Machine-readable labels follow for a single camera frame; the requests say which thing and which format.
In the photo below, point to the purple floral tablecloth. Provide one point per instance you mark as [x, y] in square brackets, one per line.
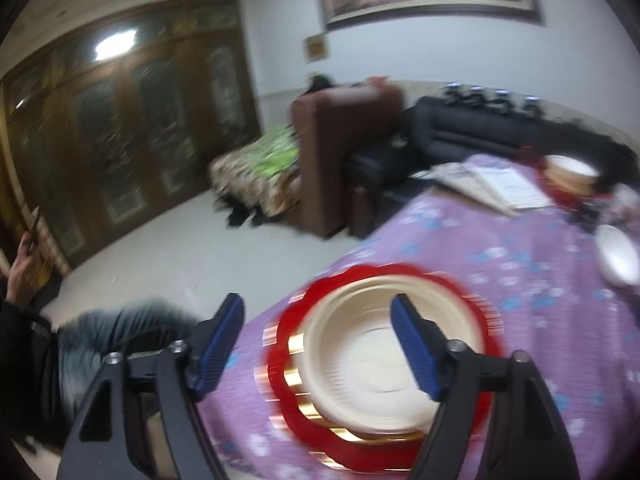
[535, 284]

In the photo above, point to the small yellow wall plaque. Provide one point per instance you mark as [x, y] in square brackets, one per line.
[316, 48]

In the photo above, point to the red tray under stack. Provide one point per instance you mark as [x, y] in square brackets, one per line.
[528, 157]

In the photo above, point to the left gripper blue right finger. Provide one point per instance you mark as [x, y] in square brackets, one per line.
[424, 345]

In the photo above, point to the dark wooden cabinet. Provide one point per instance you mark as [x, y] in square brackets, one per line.
[116, 122]

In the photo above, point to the green patterned blanket pile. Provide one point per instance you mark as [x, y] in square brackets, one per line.
[263, 174]

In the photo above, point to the red plate with gold print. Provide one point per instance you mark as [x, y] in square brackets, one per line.
[336, 446]

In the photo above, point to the black leather sofa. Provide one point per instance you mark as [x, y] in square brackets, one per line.
[435, 131]

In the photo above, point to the brown armchair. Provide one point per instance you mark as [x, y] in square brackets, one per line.
[330, 125]

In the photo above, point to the large white foam bowl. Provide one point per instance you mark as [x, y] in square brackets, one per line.
[618, 257]

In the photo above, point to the beige plastic bowl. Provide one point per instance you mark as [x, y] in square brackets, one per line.
[350, 362]

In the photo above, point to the seated person in jeans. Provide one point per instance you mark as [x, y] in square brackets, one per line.
[46, 372]

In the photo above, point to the beige magazine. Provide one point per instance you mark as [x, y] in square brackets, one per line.
[457, 177]

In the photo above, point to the open white booklet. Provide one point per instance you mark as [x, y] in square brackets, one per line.
[511, 188]

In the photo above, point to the stack of beige bowls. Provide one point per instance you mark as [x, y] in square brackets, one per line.
[570, 175]

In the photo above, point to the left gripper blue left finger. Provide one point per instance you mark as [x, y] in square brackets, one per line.
[212, 344]

